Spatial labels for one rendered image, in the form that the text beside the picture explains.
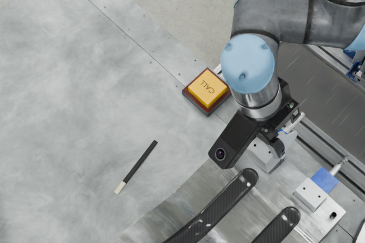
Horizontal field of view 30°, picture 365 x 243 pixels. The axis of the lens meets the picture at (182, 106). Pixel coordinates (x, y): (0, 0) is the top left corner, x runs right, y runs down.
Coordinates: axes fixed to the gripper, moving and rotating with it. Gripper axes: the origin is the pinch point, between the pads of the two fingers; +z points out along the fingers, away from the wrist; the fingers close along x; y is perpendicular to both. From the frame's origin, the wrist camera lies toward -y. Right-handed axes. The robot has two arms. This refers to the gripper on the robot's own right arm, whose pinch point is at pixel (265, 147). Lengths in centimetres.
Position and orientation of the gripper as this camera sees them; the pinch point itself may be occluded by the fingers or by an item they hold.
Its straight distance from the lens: 129.1
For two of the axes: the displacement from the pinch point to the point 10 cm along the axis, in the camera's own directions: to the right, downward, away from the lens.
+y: 6.9, -7.1, 1.3
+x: -6.9, -5.9, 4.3
